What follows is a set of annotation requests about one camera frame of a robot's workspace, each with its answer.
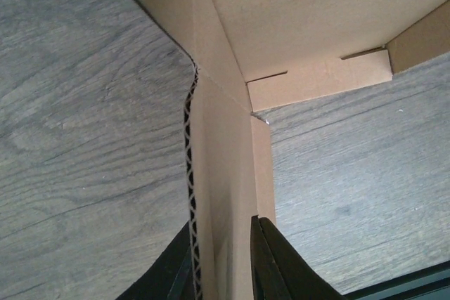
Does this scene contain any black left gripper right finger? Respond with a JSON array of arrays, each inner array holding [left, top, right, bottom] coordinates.
[[250, 216, 343, 299]]

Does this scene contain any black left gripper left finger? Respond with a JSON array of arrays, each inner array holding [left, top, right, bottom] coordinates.
[[117, 224, 193, 300]]

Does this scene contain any cardboard box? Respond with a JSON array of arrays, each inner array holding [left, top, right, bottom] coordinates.
[[135, 0, 449, 299]]

